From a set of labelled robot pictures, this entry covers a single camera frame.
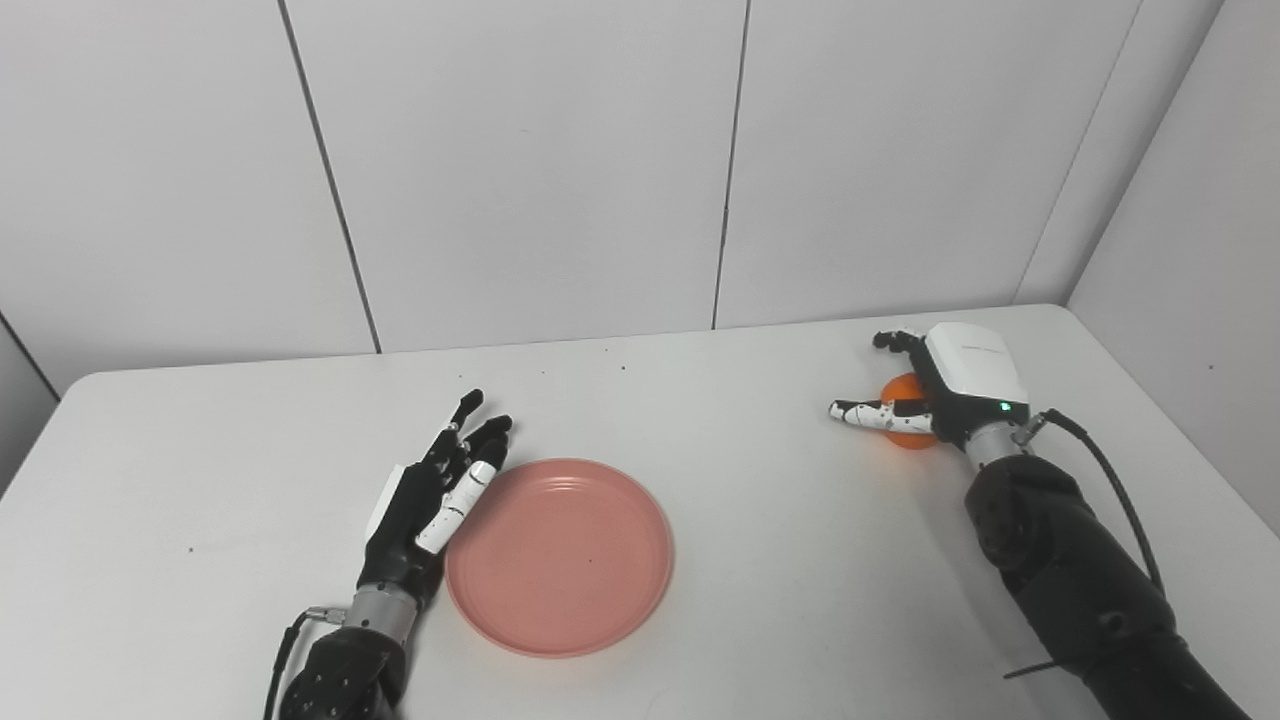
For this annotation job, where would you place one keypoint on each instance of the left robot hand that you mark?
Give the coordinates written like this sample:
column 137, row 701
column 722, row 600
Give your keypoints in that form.
column 430, row 500

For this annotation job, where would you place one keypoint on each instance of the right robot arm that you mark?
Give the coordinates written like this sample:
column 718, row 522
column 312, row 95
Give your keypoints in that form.
column 1080, row 580

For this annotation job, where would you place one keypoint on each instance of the pink plate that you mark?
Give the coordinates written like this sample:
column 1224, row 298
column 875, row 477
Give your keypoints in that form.
column 559, row 556

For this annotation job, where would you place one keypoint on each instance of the orange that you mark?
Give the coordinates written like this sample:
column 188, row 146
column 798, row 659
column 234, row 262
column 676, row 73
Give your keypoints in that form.
column 903, row 420

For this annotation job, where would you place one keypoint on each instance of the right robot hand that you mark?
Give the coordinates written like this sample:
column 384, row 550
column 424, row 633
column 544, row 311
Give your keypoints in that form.
column 950, row 385

